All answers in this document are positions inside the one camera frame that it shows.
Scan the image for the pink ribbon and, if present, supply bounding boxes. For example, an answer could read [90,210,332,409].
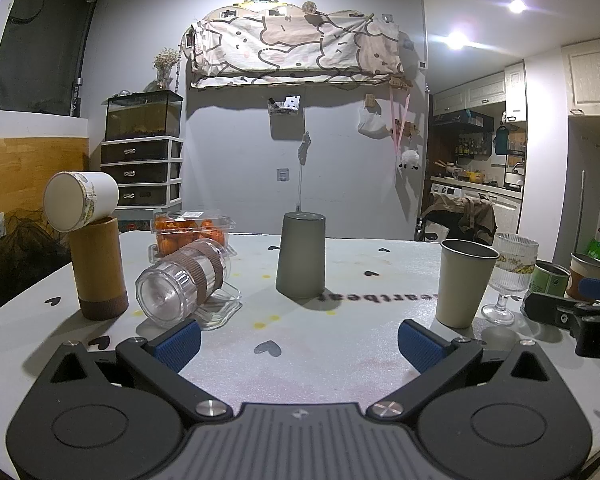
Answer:
[389,84,412,157]

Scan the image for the grey cup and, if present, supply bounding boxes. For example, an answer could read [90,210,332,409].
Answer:
[275,211,327,302]

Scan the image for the clear jar with brown sleeve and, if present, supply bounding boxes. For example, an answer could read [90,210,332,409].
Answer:
[135,238,229,325]

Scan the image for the beige cup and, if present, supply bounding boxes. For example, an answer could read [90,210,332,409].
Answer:
[434,239,501,330]

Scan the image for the chair with draped jacket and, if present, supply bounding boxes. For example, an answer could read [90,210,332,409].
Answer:
[419,192,497,247]

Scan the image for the hanging grey cable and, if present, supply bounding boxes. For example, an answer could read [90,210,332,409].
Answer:
[295,131,314,214]

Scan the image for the ribbed glass goblet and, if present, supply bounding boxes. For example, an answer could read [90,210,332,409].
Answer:
[481,232,539,327]

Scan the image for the brown and white cup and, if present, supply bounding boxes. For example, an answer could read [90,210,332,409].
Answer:
[566,252,600,303]

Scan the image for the dried flower bouquet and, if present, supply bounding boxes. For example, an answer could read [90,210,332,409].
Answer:
[153,47,181,92]

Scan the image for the green tin can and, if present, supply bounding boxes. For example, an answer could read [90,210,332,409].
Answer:
[526,260,571,307]

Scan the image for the white paper cup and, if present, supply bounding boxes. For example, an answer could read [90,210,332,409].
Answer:
[43,171,120,233]

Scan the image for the black mesh net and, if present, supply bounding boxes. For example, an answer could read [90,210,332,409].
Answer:
[0,209,74,302]

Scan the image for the white tall cabinet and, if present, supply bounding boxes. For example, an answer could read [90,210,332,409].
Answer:
[560,36,600,117]

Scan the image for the spice rack with bottles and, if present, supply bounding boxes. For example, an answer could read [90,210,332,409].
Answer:
[454,136,496,159]

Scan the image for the white hanging bag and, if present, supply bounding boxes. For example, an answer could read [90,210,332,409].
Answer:
[357,107,389,137]

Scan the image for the clear box of oranges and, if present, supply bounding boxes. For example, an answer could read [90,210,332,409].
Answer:
[150,211,236,264]

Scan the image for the plastic drawer unit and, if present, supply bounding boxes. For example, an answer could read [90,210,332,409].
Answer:
[100,136,184,209]

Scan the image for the glass fish tank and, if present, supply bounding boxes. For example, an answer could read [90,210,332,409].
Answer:
[105,89,184,142]

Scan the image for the white upper kitchen cabinets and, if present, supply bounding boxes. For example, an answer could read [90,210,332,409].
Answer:
[431,61,527,117]

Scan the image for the dark window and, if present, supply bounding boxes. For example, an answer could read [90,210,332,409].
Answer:
[0,0,101,119]

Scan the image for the bamboo cup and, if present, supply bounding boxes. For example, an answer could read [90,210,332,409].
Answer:
[70,215,130,322]

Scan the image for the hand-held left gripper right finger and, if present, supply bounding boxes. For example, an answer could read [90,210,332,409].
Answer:
[367,319,563,422]

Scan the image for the white washing machine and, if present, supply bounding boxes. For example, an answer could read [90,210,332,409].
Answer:
[430,182,464,199]

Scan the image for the cartoon printed cloth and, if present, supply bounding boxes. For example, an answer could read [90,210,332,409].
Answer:
[182,2,406,90]

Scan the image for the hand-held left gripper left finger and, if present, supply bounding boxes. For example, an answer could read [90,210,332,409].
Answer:
[30,320,231,423]

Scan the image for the clear plastic tray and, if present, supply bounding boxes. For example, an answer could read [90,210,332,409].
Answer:
[194,282,244,331]

